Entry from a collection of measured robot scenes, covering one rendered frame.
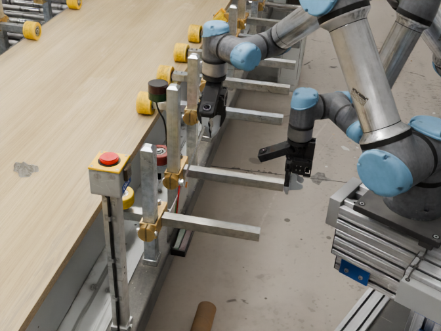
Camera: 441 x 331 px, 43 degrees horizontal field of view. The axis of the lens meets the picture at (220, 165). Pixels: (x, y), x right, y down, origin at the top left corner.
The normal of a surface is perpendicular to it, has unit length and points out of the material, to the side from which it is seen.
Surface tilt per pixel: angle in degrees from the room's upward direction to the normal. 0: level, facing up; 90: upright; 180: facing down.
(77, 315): 0
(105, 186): 90
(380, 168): 96
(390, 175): 96
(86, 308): 0
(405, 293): 90
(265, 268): 0
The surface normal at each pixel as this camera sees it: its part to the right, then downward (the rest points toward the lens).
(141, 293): 0.04, -0.84
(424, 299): -0.62, 0.40
